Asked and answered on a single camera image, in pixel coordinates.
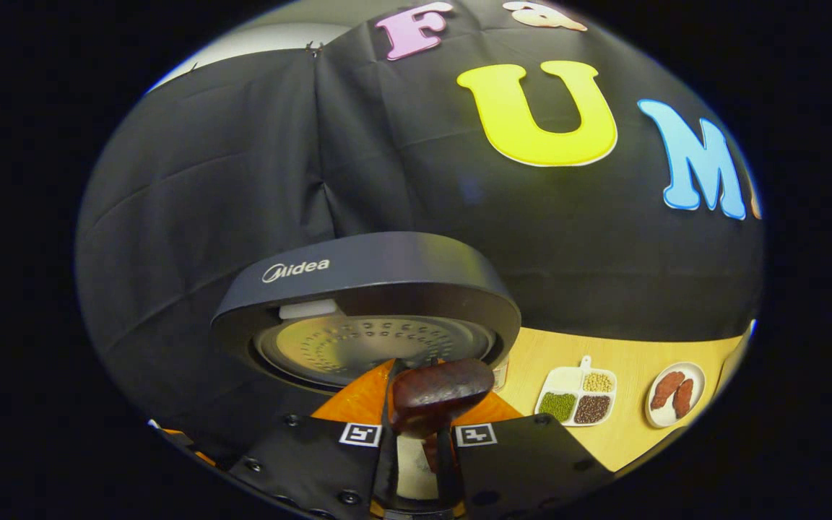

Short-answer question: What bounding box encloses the white divided grain dish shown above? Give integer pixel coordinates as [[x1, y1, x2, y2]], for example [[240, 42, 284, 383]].
[[534, 355, 618, 428]]

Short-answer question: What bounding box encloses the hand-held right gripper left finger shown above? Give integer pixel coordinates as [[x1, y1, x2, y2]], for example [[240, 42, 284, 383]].
[[228, 359, 399, 520]]

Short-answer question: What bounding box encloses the dark grey rice cooker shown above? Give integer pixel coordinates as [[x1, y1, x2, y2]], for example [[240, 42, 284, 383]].
[[210, 231, 523, 501]]

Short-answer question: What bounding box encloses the brown wooden spoon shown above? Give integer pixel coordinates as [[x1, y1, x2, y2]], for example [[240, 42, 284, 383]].
[[391, 359, 496, 470]]

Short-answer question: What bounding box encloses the reddish brown meat piece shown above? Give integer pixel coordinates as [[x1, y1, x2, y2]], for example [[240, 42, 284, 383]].
[[672, 378, 695, 420], [651, 371, 685, 411]]

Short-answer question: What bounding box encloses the round white plate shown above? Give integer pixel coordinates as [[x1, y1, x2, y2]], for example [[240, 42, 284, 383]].
[[645, 362, 706, 429]]

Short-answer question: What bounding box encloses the black backdrop cloth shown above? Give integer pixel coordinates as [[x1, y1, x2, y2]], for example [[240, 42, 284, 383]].
[[75, 0, 765, 463]]

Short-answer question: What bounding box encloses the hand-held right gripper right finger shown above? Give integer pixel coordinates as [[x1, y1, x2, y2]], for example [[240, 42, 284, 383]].
[[436, 390, 615, 520]]

